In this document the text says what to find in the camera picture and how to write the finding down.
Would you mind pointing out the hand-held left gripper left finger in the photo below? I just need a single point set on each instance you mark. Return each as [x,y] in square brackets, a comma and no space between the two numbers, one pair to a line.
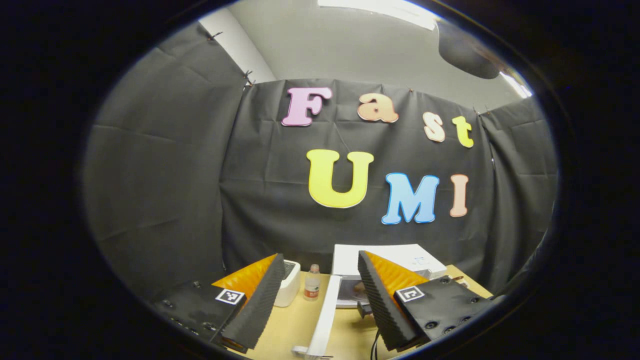
[252,315]

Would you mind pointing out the dark blurred round object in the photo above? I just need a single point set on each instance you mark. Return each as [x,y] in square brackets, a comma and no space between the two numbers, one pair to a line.
[467,52]

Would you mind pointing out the clear water bottle red label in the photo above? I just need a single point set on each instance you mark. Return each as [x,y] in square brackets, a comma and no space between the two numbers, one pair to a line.
[312,285]

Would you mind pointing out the small ceiling light panel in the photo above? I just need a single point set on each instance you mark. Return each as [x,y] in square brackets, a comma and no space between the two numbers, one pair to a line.
[517,84]

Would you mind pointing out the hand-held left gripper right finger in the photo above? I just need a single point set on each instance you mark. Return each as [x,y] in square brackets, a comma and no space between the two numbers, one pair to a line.
[385,310]

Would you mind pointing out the white microwave oven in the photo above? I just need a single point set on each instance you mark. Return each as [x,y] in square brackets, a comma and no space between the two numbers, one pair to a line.
[345,260]

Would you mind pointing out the white toaster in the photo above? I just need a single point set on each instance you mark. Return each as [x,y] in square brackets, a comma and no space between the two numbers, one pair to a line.
[290,287]

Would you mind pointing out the black backdrop cloth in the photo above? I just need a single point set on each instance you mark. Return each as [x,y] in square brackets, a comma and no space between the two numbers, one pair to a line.
[200,175]

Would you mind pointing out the large ceiling light panel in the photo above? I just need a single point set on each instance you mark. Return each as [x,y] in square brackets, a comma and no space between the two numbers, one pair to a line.
[390,7]

